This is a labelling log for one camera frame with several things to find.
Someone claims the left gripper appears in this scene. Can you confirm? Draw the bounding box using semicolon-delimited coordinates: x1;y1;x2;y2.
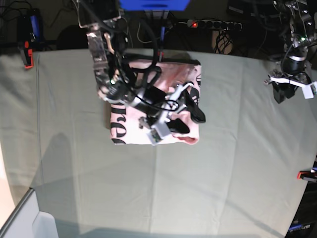
264;70;317;104

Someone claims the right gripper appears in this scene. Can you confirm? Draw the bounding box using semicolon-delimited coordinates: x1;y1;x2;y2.
138;82;206;146

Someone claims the pink t-shirt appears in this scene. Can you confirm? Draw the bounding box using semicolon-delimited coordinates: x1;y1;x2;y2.
110;61;202;145

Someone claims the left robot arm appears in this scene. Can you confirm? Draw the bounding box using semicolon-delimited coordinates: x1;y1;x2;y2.
264;0;317;104

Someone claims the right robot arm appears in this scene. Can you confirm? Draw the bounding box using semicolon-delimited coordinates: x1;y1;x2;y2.
77;0;206;146

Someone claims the red black clamp centre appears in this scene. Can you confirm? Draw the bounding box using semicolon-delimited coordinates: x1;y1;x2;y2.
158;26;165;61

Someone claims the red black clamp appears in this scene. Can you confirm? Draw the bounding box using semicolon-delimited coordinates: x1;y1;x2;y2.
158;26;165;61
297;168;317;183
17;8;41;69

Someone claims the green table cloth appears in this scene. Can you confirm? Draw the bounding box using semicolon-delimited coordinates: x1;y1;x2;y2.
0;50;317;238

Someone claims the black power strip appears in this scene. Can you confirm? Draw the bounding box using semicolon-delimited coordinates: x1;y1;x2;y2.
186;19;243;31

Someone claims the red black clamp right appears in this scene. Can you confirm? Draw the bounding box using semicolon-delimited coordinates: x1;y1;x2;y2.
297;168;317;183

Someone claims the black round floor object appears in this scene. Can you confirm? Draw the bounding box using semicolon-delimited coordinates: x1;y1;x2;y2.
56;25;88;50

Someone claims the red black clamp left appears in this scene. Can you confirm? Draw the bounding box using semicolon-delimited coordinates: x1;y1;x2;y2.
17;8;41;69

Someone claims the white plastic bin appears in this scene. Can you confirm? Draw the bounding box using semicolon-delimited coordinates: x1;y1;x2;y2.
0;188;59;238

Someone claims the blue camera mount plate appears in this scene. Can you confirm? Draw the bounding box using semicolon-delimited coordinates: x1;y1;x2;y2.
119;0;190;11

